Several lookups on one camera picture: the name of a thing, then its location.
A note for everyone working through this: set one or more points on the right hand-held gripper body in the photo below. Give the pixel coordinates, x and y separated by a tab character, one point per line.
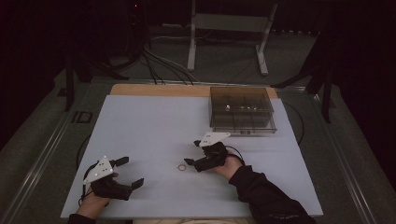
214	154

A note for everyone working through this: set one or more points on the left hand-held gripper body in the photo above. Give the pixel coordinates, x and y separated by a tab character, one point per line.
110	189

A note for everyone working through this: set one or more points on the dark transparent drawer box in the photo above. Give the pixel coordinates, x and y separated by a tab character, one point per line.
239	99

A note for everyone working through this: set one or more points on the person's right hand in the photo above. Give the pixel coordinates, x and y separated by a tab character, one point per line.
230	166

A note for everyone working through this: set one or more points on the person's left hand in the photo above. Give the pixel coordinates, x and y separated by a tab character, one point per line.
92	207

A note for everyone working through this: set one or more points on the white table mat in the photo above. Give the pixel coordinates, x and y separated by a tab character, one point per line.
149	130

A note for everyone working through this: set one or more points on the wooden table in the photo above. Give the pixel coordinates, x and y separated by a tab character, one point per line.
155	90

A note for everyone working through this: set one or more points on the black stand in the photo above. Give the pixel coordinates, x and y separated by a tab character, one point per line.
69	84
325	87

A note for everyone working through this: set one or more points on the white metal stand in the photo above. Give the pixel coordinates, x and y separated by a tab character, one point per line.
229	22

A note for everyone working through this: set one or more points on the dark equipment rack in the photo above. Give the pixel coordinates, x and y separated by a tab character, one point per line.
137	28

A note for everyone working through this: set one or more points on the aluminium frame rail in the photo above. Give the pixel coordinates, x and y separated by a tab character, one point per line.
40	161
342	158

